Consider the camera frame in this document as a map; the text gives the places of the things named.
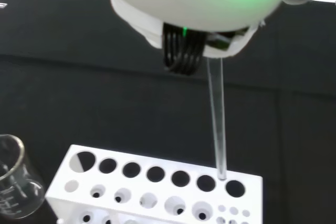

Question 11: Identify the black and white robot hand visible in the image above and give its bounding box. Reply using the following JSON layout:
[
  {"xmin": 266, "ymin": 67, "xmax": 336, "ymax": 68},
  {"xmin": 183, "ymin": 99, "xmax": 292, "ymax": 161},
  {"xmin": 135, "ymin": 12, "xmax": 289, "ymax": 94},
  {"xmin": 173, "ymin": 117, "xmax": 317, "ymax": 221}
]
[{"xmin": 101, "ymin": 0, "xmax": 336, "ymax": 76}]

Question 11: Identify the white test tube rack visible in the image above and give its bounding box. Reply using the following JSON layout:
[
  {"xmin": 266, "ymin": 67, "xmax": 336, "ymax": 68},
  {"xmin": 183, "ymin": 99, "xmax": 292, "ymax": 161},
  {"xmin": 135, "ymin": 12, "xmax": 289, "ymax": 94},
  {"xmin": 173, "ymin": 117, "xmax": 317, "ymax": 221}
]
[{"xmin": 45, "ymin": 144, "xmax": 263, "ymax": 224}]

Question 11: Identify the clear glass beaker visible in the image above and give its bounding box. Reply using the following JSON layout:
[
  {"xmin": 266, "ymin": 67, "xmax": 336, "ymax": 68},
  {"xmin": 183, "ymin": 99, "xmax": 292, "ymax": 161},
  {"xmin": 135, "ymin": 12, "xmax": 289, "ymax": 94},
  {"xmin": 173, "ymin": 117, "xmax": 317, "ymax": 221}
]
[{"xmin": 0, "ymin": 134, "xmax": 45, "ymax": 220}]

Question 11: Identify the black bench cloth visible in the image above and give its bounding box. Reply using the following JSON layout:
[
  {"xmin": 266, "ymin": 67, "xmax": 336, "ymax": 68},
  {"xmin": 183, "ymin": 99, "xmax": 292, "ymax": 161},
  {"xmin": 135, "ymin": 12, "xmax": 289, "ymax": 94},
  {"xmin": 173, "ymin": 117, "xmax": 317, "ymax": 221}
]
[{"xmin": 0, "ymin": 0, "xmax": 336, "ymax": 224}]

